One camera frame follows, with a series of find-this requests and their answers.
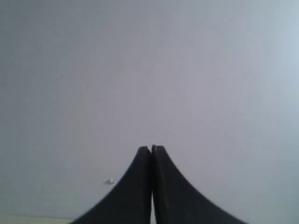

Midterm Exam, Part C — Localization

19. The white wall plug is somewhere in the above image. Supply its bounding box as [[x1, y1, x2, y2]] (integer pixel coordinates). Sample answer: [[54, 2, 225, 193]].
[[104, 178, 114, 185]]

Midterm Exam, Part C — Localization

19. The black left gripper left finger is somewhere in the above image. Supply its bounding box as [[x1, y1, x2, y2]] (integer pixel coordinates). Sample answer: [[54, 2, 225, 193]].
[[74, 146, 152, 224]]

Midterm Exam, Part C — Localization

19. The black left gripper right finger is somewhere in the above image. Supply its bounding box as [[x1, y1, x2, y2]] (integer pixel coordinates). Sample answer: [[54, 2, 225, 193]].
[[151, 145, 245, 224]]

